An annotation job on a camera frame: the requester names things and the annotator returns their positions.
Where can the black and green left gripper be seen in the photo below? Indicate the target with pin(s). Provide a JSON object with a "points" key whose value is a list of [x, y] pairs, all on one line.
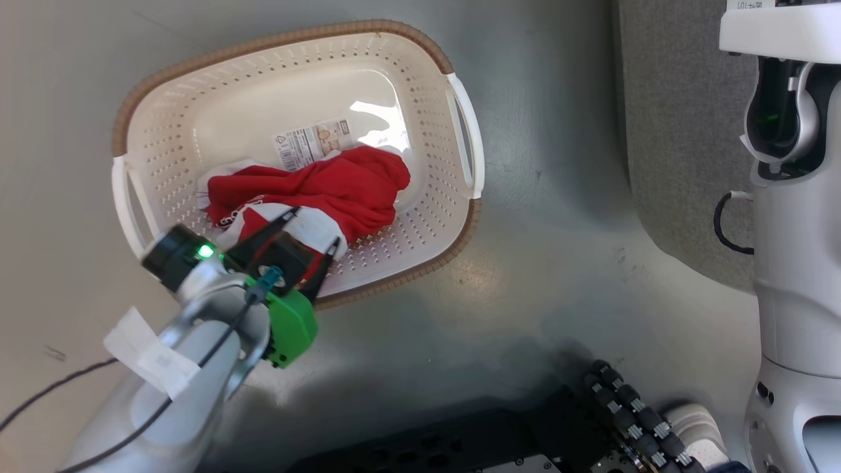
{"points": [[289, 322]]}

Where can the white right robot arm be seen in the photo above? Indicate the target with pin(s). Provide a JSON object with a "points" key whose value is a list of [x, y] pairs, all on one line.
{"points": [[801, 295]]}

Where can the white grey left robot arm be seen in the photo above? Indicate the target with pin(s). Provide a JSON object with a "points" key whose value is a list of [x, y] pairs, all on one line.
{"points": [[171, 407]]}

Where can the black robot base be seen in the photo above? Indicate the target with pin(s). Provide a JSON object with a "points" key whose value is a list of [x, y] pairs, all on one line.
{"points": [[427, 447]]}

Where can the red and white garment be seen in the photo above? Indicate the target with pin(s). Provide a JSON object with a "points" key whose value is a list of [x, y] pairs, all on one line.
{"points": [[341, 190]]}

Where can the paper label sticker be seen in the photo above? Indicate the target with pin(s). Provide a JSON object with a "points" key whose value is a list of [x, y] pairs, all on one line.
{"points": [[312, 144]]}

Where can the white perforated laundry basket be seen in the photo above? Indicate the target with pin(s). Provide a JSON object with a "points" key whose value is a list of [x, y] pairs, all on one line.
{"points": [[420, 217]]}

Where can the white paper tape tag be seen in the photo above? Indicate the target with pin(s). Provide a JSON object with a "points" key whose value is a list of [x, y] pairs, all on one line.
{"points": [[148, 355]]}

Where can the black roller omni wheel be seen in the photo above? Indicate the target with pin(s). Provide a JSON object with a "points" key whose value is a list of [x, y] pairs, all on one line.
{"points": [[634, 414]]}

